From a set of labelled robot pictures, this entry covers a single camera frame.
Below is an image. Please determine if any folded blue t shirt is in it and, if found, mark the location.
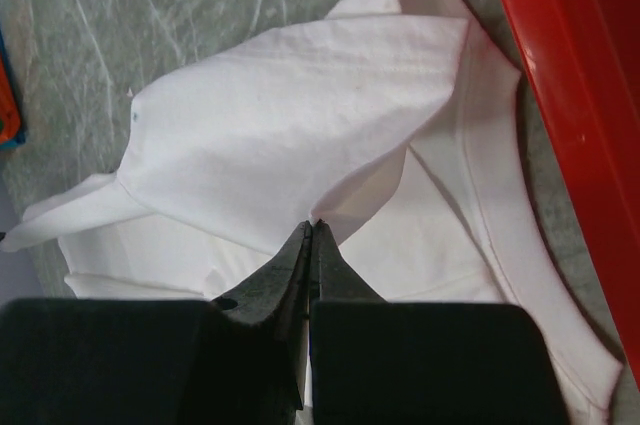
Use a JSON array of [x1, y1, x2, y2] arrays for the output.
[[0, 37, 26, 151]]

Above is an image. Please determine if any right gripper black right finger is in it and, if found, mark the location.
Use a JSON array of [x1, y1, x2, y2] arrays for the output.
[[310, 222, 568, 424]]

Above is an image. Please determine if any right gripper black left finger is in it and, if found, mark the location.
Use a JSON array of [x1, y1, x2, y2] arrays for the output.
[[1, 222, 312, 424]]

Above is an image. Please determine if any white t shirt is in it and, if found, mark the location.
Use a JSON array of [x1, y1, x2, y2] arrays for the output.
[[1, 0, 622, 424]]

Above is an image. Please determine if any red plastic bin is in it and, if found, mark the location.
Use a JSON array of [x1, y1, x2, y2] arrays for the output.
[[502, 0, 639, 361]]

